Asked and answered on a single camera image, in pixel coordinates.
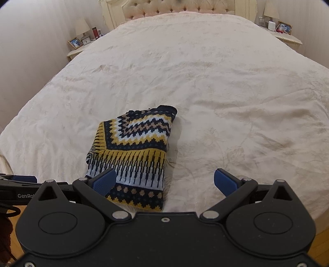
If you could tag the cream table lamp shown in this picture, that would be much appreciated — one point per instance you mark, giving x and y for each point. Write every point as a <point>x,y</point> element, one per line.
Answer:
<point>271,9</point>
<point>82,27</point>

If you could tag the cream bedspread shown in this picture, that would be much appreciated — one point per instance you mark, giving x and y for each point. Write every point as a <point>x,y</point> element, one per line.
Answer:
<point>205,84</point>

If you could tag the tufted cream headboard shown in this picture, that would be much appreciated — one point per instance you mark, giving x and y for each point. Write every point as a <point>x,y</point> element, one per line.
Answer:
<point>180,7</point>

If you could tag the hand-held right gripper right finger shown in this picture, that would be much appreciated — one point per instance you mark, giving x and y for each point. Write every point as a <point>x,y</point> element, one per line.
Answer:
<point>226,181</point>

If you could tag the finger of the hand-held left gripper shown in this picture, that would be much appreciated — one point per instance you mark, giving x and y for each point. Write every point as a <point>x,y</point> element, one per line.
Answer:
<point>23,178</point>

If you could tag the navy yellow patterned knit sweater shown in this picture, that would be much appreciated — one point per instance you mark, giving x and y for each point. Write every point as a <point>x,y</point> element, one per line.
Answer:
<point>138,159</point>

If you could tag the gold picture frame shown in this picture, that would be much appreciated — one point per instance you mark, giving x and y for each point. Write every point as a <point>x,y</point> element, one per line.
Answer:
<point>75,43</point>
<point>285,27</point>

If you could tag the cream nightstand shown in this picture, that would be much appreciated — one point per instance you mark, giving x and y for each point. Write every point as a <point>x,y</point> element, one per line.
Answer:
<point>285,38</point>
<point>77,52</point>

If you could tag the white cylinder device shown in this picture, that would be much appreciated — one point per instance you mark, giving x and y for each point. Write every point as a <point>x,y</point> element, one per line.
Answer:
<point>271,26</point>

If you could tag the red box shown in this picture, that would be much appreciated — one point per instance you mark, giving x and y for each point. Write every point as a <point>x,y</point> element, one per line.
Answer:
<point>95,33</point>

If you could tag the small white gadget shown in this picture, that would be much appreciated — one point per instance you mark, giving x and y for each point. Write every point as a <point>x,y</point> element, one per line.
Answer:
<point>100,33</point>

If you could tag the small white clock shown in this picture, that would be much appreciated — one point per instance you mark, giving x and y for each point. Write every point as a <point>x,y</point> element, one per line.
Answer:
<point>86,40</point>

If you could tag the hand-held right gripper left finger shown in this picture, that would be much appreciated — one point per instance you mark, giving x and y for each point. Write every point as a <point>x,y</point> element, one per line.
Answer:
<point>104,181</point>

